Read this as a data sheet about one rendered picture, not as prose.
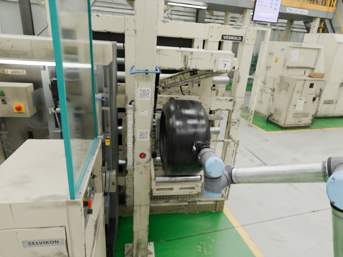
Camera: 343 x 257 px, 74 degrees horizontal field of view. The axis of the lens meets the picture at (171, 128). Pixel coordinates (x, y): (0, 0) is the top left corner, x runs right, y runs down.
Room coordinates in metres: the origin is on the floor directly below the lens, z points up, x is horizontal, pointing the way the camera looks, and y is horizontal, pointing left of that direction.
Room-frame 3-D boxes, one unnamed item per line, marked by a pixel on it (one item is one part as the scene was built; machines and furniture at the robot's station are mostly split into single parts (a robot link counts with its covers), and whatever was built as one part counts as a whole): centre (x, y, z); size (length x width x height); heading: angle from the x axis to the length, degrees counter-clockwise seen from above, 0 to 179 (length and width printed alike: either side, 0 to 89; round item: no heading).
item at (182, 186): (1.44, -0.07, 0.84); 0.36 x 0.09 x 0.06; 100
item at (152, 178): (1.55, 0.13, 0.90); 0.40 x 0.03 x 0.10; 10
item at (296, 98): (5.63, -3.03, 0.62); 0.91 x 0.58 x 1.25; 109
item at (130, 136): (1.47, 0.28, 1.19); 0.05 x 0.04 x 0.48; 10
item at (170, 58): (1.89, -0.12, 1.71); 0.61 x 0.25 x 0.15; 100
